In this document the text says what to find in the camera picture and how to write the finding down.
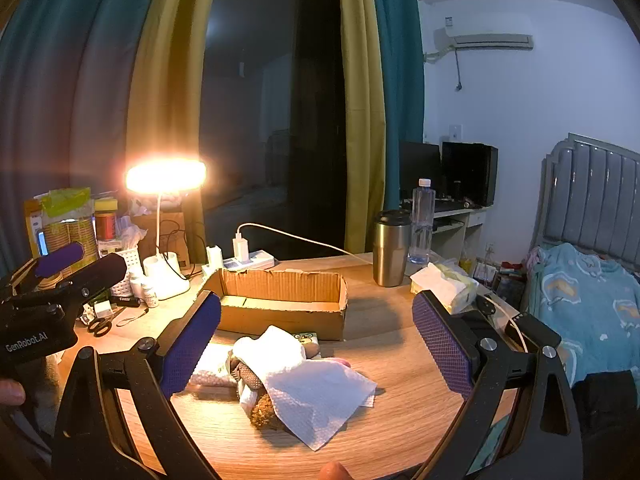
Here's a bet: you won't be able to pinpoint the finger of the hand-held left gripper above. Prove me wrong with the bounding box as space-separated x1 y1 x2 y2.
0 241 86 297
54 252 128 307

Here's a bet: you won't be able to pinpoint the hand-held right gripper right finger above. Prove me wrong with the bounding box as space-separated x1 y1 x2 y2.
411 289 586 480

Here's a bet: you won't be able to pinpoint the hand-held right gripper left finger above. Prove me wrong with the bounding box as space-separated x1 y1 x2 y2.
52 290 222 480

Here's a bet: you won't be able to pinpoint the white knit towel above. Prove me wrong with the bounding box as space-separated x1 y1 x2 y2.
192 345 238 388

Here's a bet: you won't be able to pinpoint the grey dotted sock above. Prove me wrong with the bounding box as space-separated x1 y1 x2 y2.
227 350 266 392

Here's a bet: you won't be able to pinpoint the cardboard box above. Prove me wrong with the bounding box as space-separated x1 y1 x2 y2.
202 267 349 343

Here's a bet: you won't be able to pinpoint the green patterned sock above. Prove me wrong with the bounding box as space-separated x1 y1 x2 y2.
295 332 321 361

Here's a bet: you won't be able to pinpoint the white paper towel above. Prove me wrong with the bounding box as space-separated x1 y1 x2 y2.
262 357 378 452

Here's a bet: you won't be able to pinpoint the soft tissue pack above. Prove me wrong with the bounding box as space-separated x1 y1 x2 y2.
410 260 480 315

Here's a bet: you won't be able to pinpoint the person's left hand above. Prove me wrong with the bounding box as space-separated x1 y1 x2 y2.
0 379 26 406

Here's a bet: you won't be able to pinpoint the yellow snack bag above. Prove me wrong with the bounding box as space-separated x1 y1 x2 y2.
25 200 98 273

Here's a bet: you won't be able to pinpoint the white plastic basket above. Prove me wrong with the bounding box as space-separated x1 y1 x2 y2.
109 247 140 297

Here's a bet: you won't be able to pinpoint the red jar yellow lid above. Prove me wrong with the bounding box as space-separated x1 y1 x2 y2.
94 197 119 243

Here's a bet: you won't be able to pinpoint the white plastic bag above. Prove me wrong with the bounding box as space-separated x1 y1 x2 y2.
117 215 149 252

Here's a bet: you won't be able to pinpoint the black scissors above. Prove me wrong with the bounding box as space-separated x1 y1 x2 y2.
82 305 128 337

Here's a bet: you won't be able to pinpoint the green plastic bag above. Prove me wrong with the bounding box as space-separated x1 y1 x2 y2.
41 187 94 217

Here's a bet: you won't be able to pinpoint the brown cardboard carton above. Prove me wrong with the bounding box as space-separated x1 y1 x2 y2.
131 210 187 268

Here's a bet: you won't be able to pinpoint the white desk lamp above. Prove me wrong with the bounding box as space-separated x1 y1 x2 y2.
125 157 207 307

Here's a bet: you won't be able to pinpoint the bagged plush toys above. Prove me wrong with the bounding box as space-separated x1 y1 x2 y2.
127 192 186 217

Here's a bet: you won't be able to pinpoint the steel travel tumbler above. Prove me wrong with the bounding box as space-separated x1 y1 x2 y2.
372 210 412 288

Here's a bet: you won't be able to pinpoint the white power strip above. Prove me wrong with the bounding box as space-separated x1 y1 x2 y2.
202 250 276 277

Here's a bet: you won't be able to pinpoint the clear water bottle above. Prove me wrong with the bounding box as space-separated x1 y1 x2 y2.
407 178 434 265

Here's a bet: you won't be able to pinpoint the white computer desk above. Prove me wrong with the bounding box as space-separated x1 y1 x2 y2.
400 202 489 271

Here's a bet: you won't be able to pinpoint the blue printed blanket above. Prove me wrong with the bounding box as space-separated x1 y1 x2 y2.
525 242 640 387

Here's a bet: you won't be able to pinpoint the teal curtain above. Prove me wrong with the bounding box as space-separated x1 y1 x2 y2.
0 0 168 281
370 0 426 202

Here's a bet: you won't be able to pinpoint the black computer monitor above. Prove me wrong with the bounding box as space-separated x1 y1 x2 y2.
399 141 443 203
441 141 499 207

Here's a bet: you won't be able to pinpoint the dark cloth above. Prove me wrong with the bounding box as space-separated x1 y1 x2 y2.
570 370 640 480

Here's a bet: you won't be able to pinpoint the yellow curtain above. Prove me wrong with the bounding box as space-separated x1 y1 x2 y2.
127 0 224 263
336 0 389 257

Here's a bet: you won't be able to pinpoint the grey padded headboard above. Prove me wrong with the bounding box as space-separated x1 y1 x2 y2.
530 132 640 257

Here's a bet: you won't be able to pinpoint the dark glass window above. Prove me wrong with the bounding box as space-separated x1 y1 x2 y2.
200 0 349 262

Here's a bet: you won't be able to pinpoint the air conditioner pipe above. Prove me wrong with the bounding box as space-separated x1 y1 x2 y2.
424 46 463 92

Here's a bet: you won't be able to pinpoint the white air conditioner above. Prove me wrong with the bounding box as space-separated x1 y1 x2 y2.
433 14 534 52

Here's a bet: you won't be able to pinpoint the white charging cable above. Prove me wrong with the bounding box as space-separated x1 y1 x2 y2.
236 222 374 265

